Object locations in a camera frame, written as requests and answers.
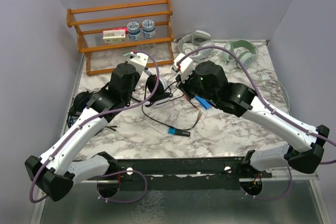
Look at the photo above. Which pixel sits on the blue white jar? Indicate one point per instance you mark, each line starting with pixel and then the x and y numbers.
pixel 133 31
pixel 148 27

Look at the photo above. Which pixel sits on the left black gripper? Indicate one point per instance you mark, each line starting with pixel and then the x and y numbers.
pixel 137 76

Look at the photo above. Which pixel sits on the blue black highlighter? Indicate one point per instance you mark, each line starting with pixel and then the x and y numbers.
pixel 178 132

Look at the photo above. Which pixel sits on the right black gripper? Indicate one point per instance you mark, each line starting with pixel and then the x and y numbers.
pixel 184 85

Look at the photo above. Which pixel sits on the black blue headphones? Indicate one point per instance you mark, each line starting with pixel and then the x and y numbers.
pixel 78 103

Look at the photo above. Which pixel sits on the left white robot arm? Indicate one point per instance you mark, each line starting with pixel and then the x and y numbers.
pixel 55 171

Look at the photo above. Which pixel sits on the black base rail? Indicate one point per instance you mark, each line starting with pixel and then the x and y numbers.
pixel 179 174

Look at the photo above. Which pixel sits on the mint green headphones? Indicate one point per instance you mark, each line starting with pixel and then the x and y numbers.
pixel 244 50

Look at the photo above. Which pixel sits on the white red box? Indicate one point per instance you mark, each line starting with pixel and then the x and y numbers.
pixel 114 36

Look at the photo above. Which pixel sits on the red pen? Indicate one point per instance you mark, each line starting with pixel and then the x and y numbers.
pixel 191 103

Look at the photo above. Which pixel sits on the right blue white jar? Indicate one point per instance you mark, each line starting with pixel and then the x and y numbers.
pixel 148 27

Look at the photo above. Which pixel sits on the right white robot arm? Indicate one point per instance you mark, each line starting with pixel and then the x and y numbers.
pixel 303 150

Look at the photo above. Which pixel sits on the white stick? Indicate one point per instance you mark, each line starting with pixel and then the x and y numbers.
pixel 154 128

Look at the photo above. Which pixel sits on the blue notebook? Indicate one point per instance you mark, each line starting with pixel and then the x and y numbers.
pixel 203 102

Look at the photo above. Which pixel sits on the black white headphones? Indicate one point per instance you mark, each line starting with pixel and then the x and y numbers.
pixel 161 96

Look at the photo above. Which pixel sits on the wooden shelf rack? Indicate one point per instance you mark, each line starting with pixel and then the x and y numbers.
pixel 89 24

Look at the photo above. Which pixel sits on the grey white headphones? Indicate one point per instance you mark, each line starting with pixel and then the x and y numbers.
pixel 198 39

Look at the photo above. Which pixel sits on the left blue white jar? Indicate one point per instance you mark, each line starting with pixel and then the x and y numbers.
pixel 133 31

